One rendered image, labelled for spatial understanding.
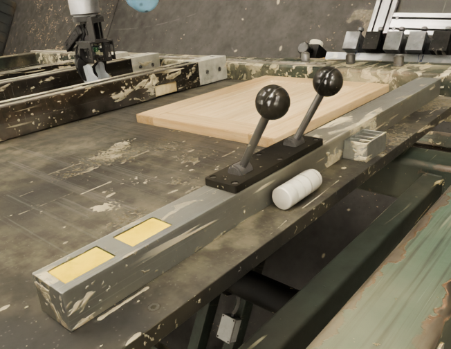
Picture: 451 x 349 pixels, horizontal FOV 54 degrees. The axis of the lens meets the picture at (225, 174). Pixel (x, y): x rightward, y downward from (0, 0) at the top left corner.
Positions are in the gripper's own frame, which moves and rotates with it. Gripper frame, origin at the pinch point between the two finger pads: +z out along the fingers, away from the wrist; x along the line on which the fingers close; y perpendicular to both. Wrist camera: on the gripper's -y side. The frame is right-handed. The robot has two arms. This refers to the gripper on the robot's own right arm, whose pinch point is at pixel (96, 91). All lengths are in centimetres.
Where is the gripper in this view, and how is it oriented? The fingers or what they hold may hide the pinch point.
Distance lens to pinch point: 132.6
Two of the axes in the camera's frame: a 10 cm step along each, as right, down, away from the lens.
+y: 7.4, 2.0, -6.4
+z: 0.8, 9.2, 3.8
